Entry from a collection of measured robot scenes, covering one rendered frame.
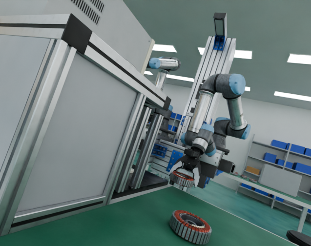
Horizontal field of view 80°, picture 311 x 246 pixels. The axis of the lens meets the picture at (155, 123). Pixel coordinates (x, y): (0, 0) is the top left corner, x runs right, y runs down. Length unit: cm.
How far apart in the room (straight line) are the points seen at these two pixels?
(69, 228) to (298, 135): 735
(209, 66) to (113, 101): 148
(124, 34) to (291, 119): 720
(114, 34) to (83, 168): 39
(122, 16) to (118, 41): 7
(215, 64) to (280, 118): 588
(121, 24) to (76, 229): 55
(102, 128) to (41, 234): 22
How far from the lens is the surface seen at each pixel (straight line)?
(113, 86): 44
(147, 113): 59
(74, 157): 43
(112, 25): 61
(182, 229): 54
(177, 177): 85
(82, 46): 37
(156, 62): 136
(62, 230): 44
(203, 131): 102
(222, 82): 117
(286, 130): 750
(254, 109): 757
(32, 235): 42
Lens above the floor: 98
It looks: 3 degrees up
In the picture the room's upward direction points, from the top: 19 degrees clockwise
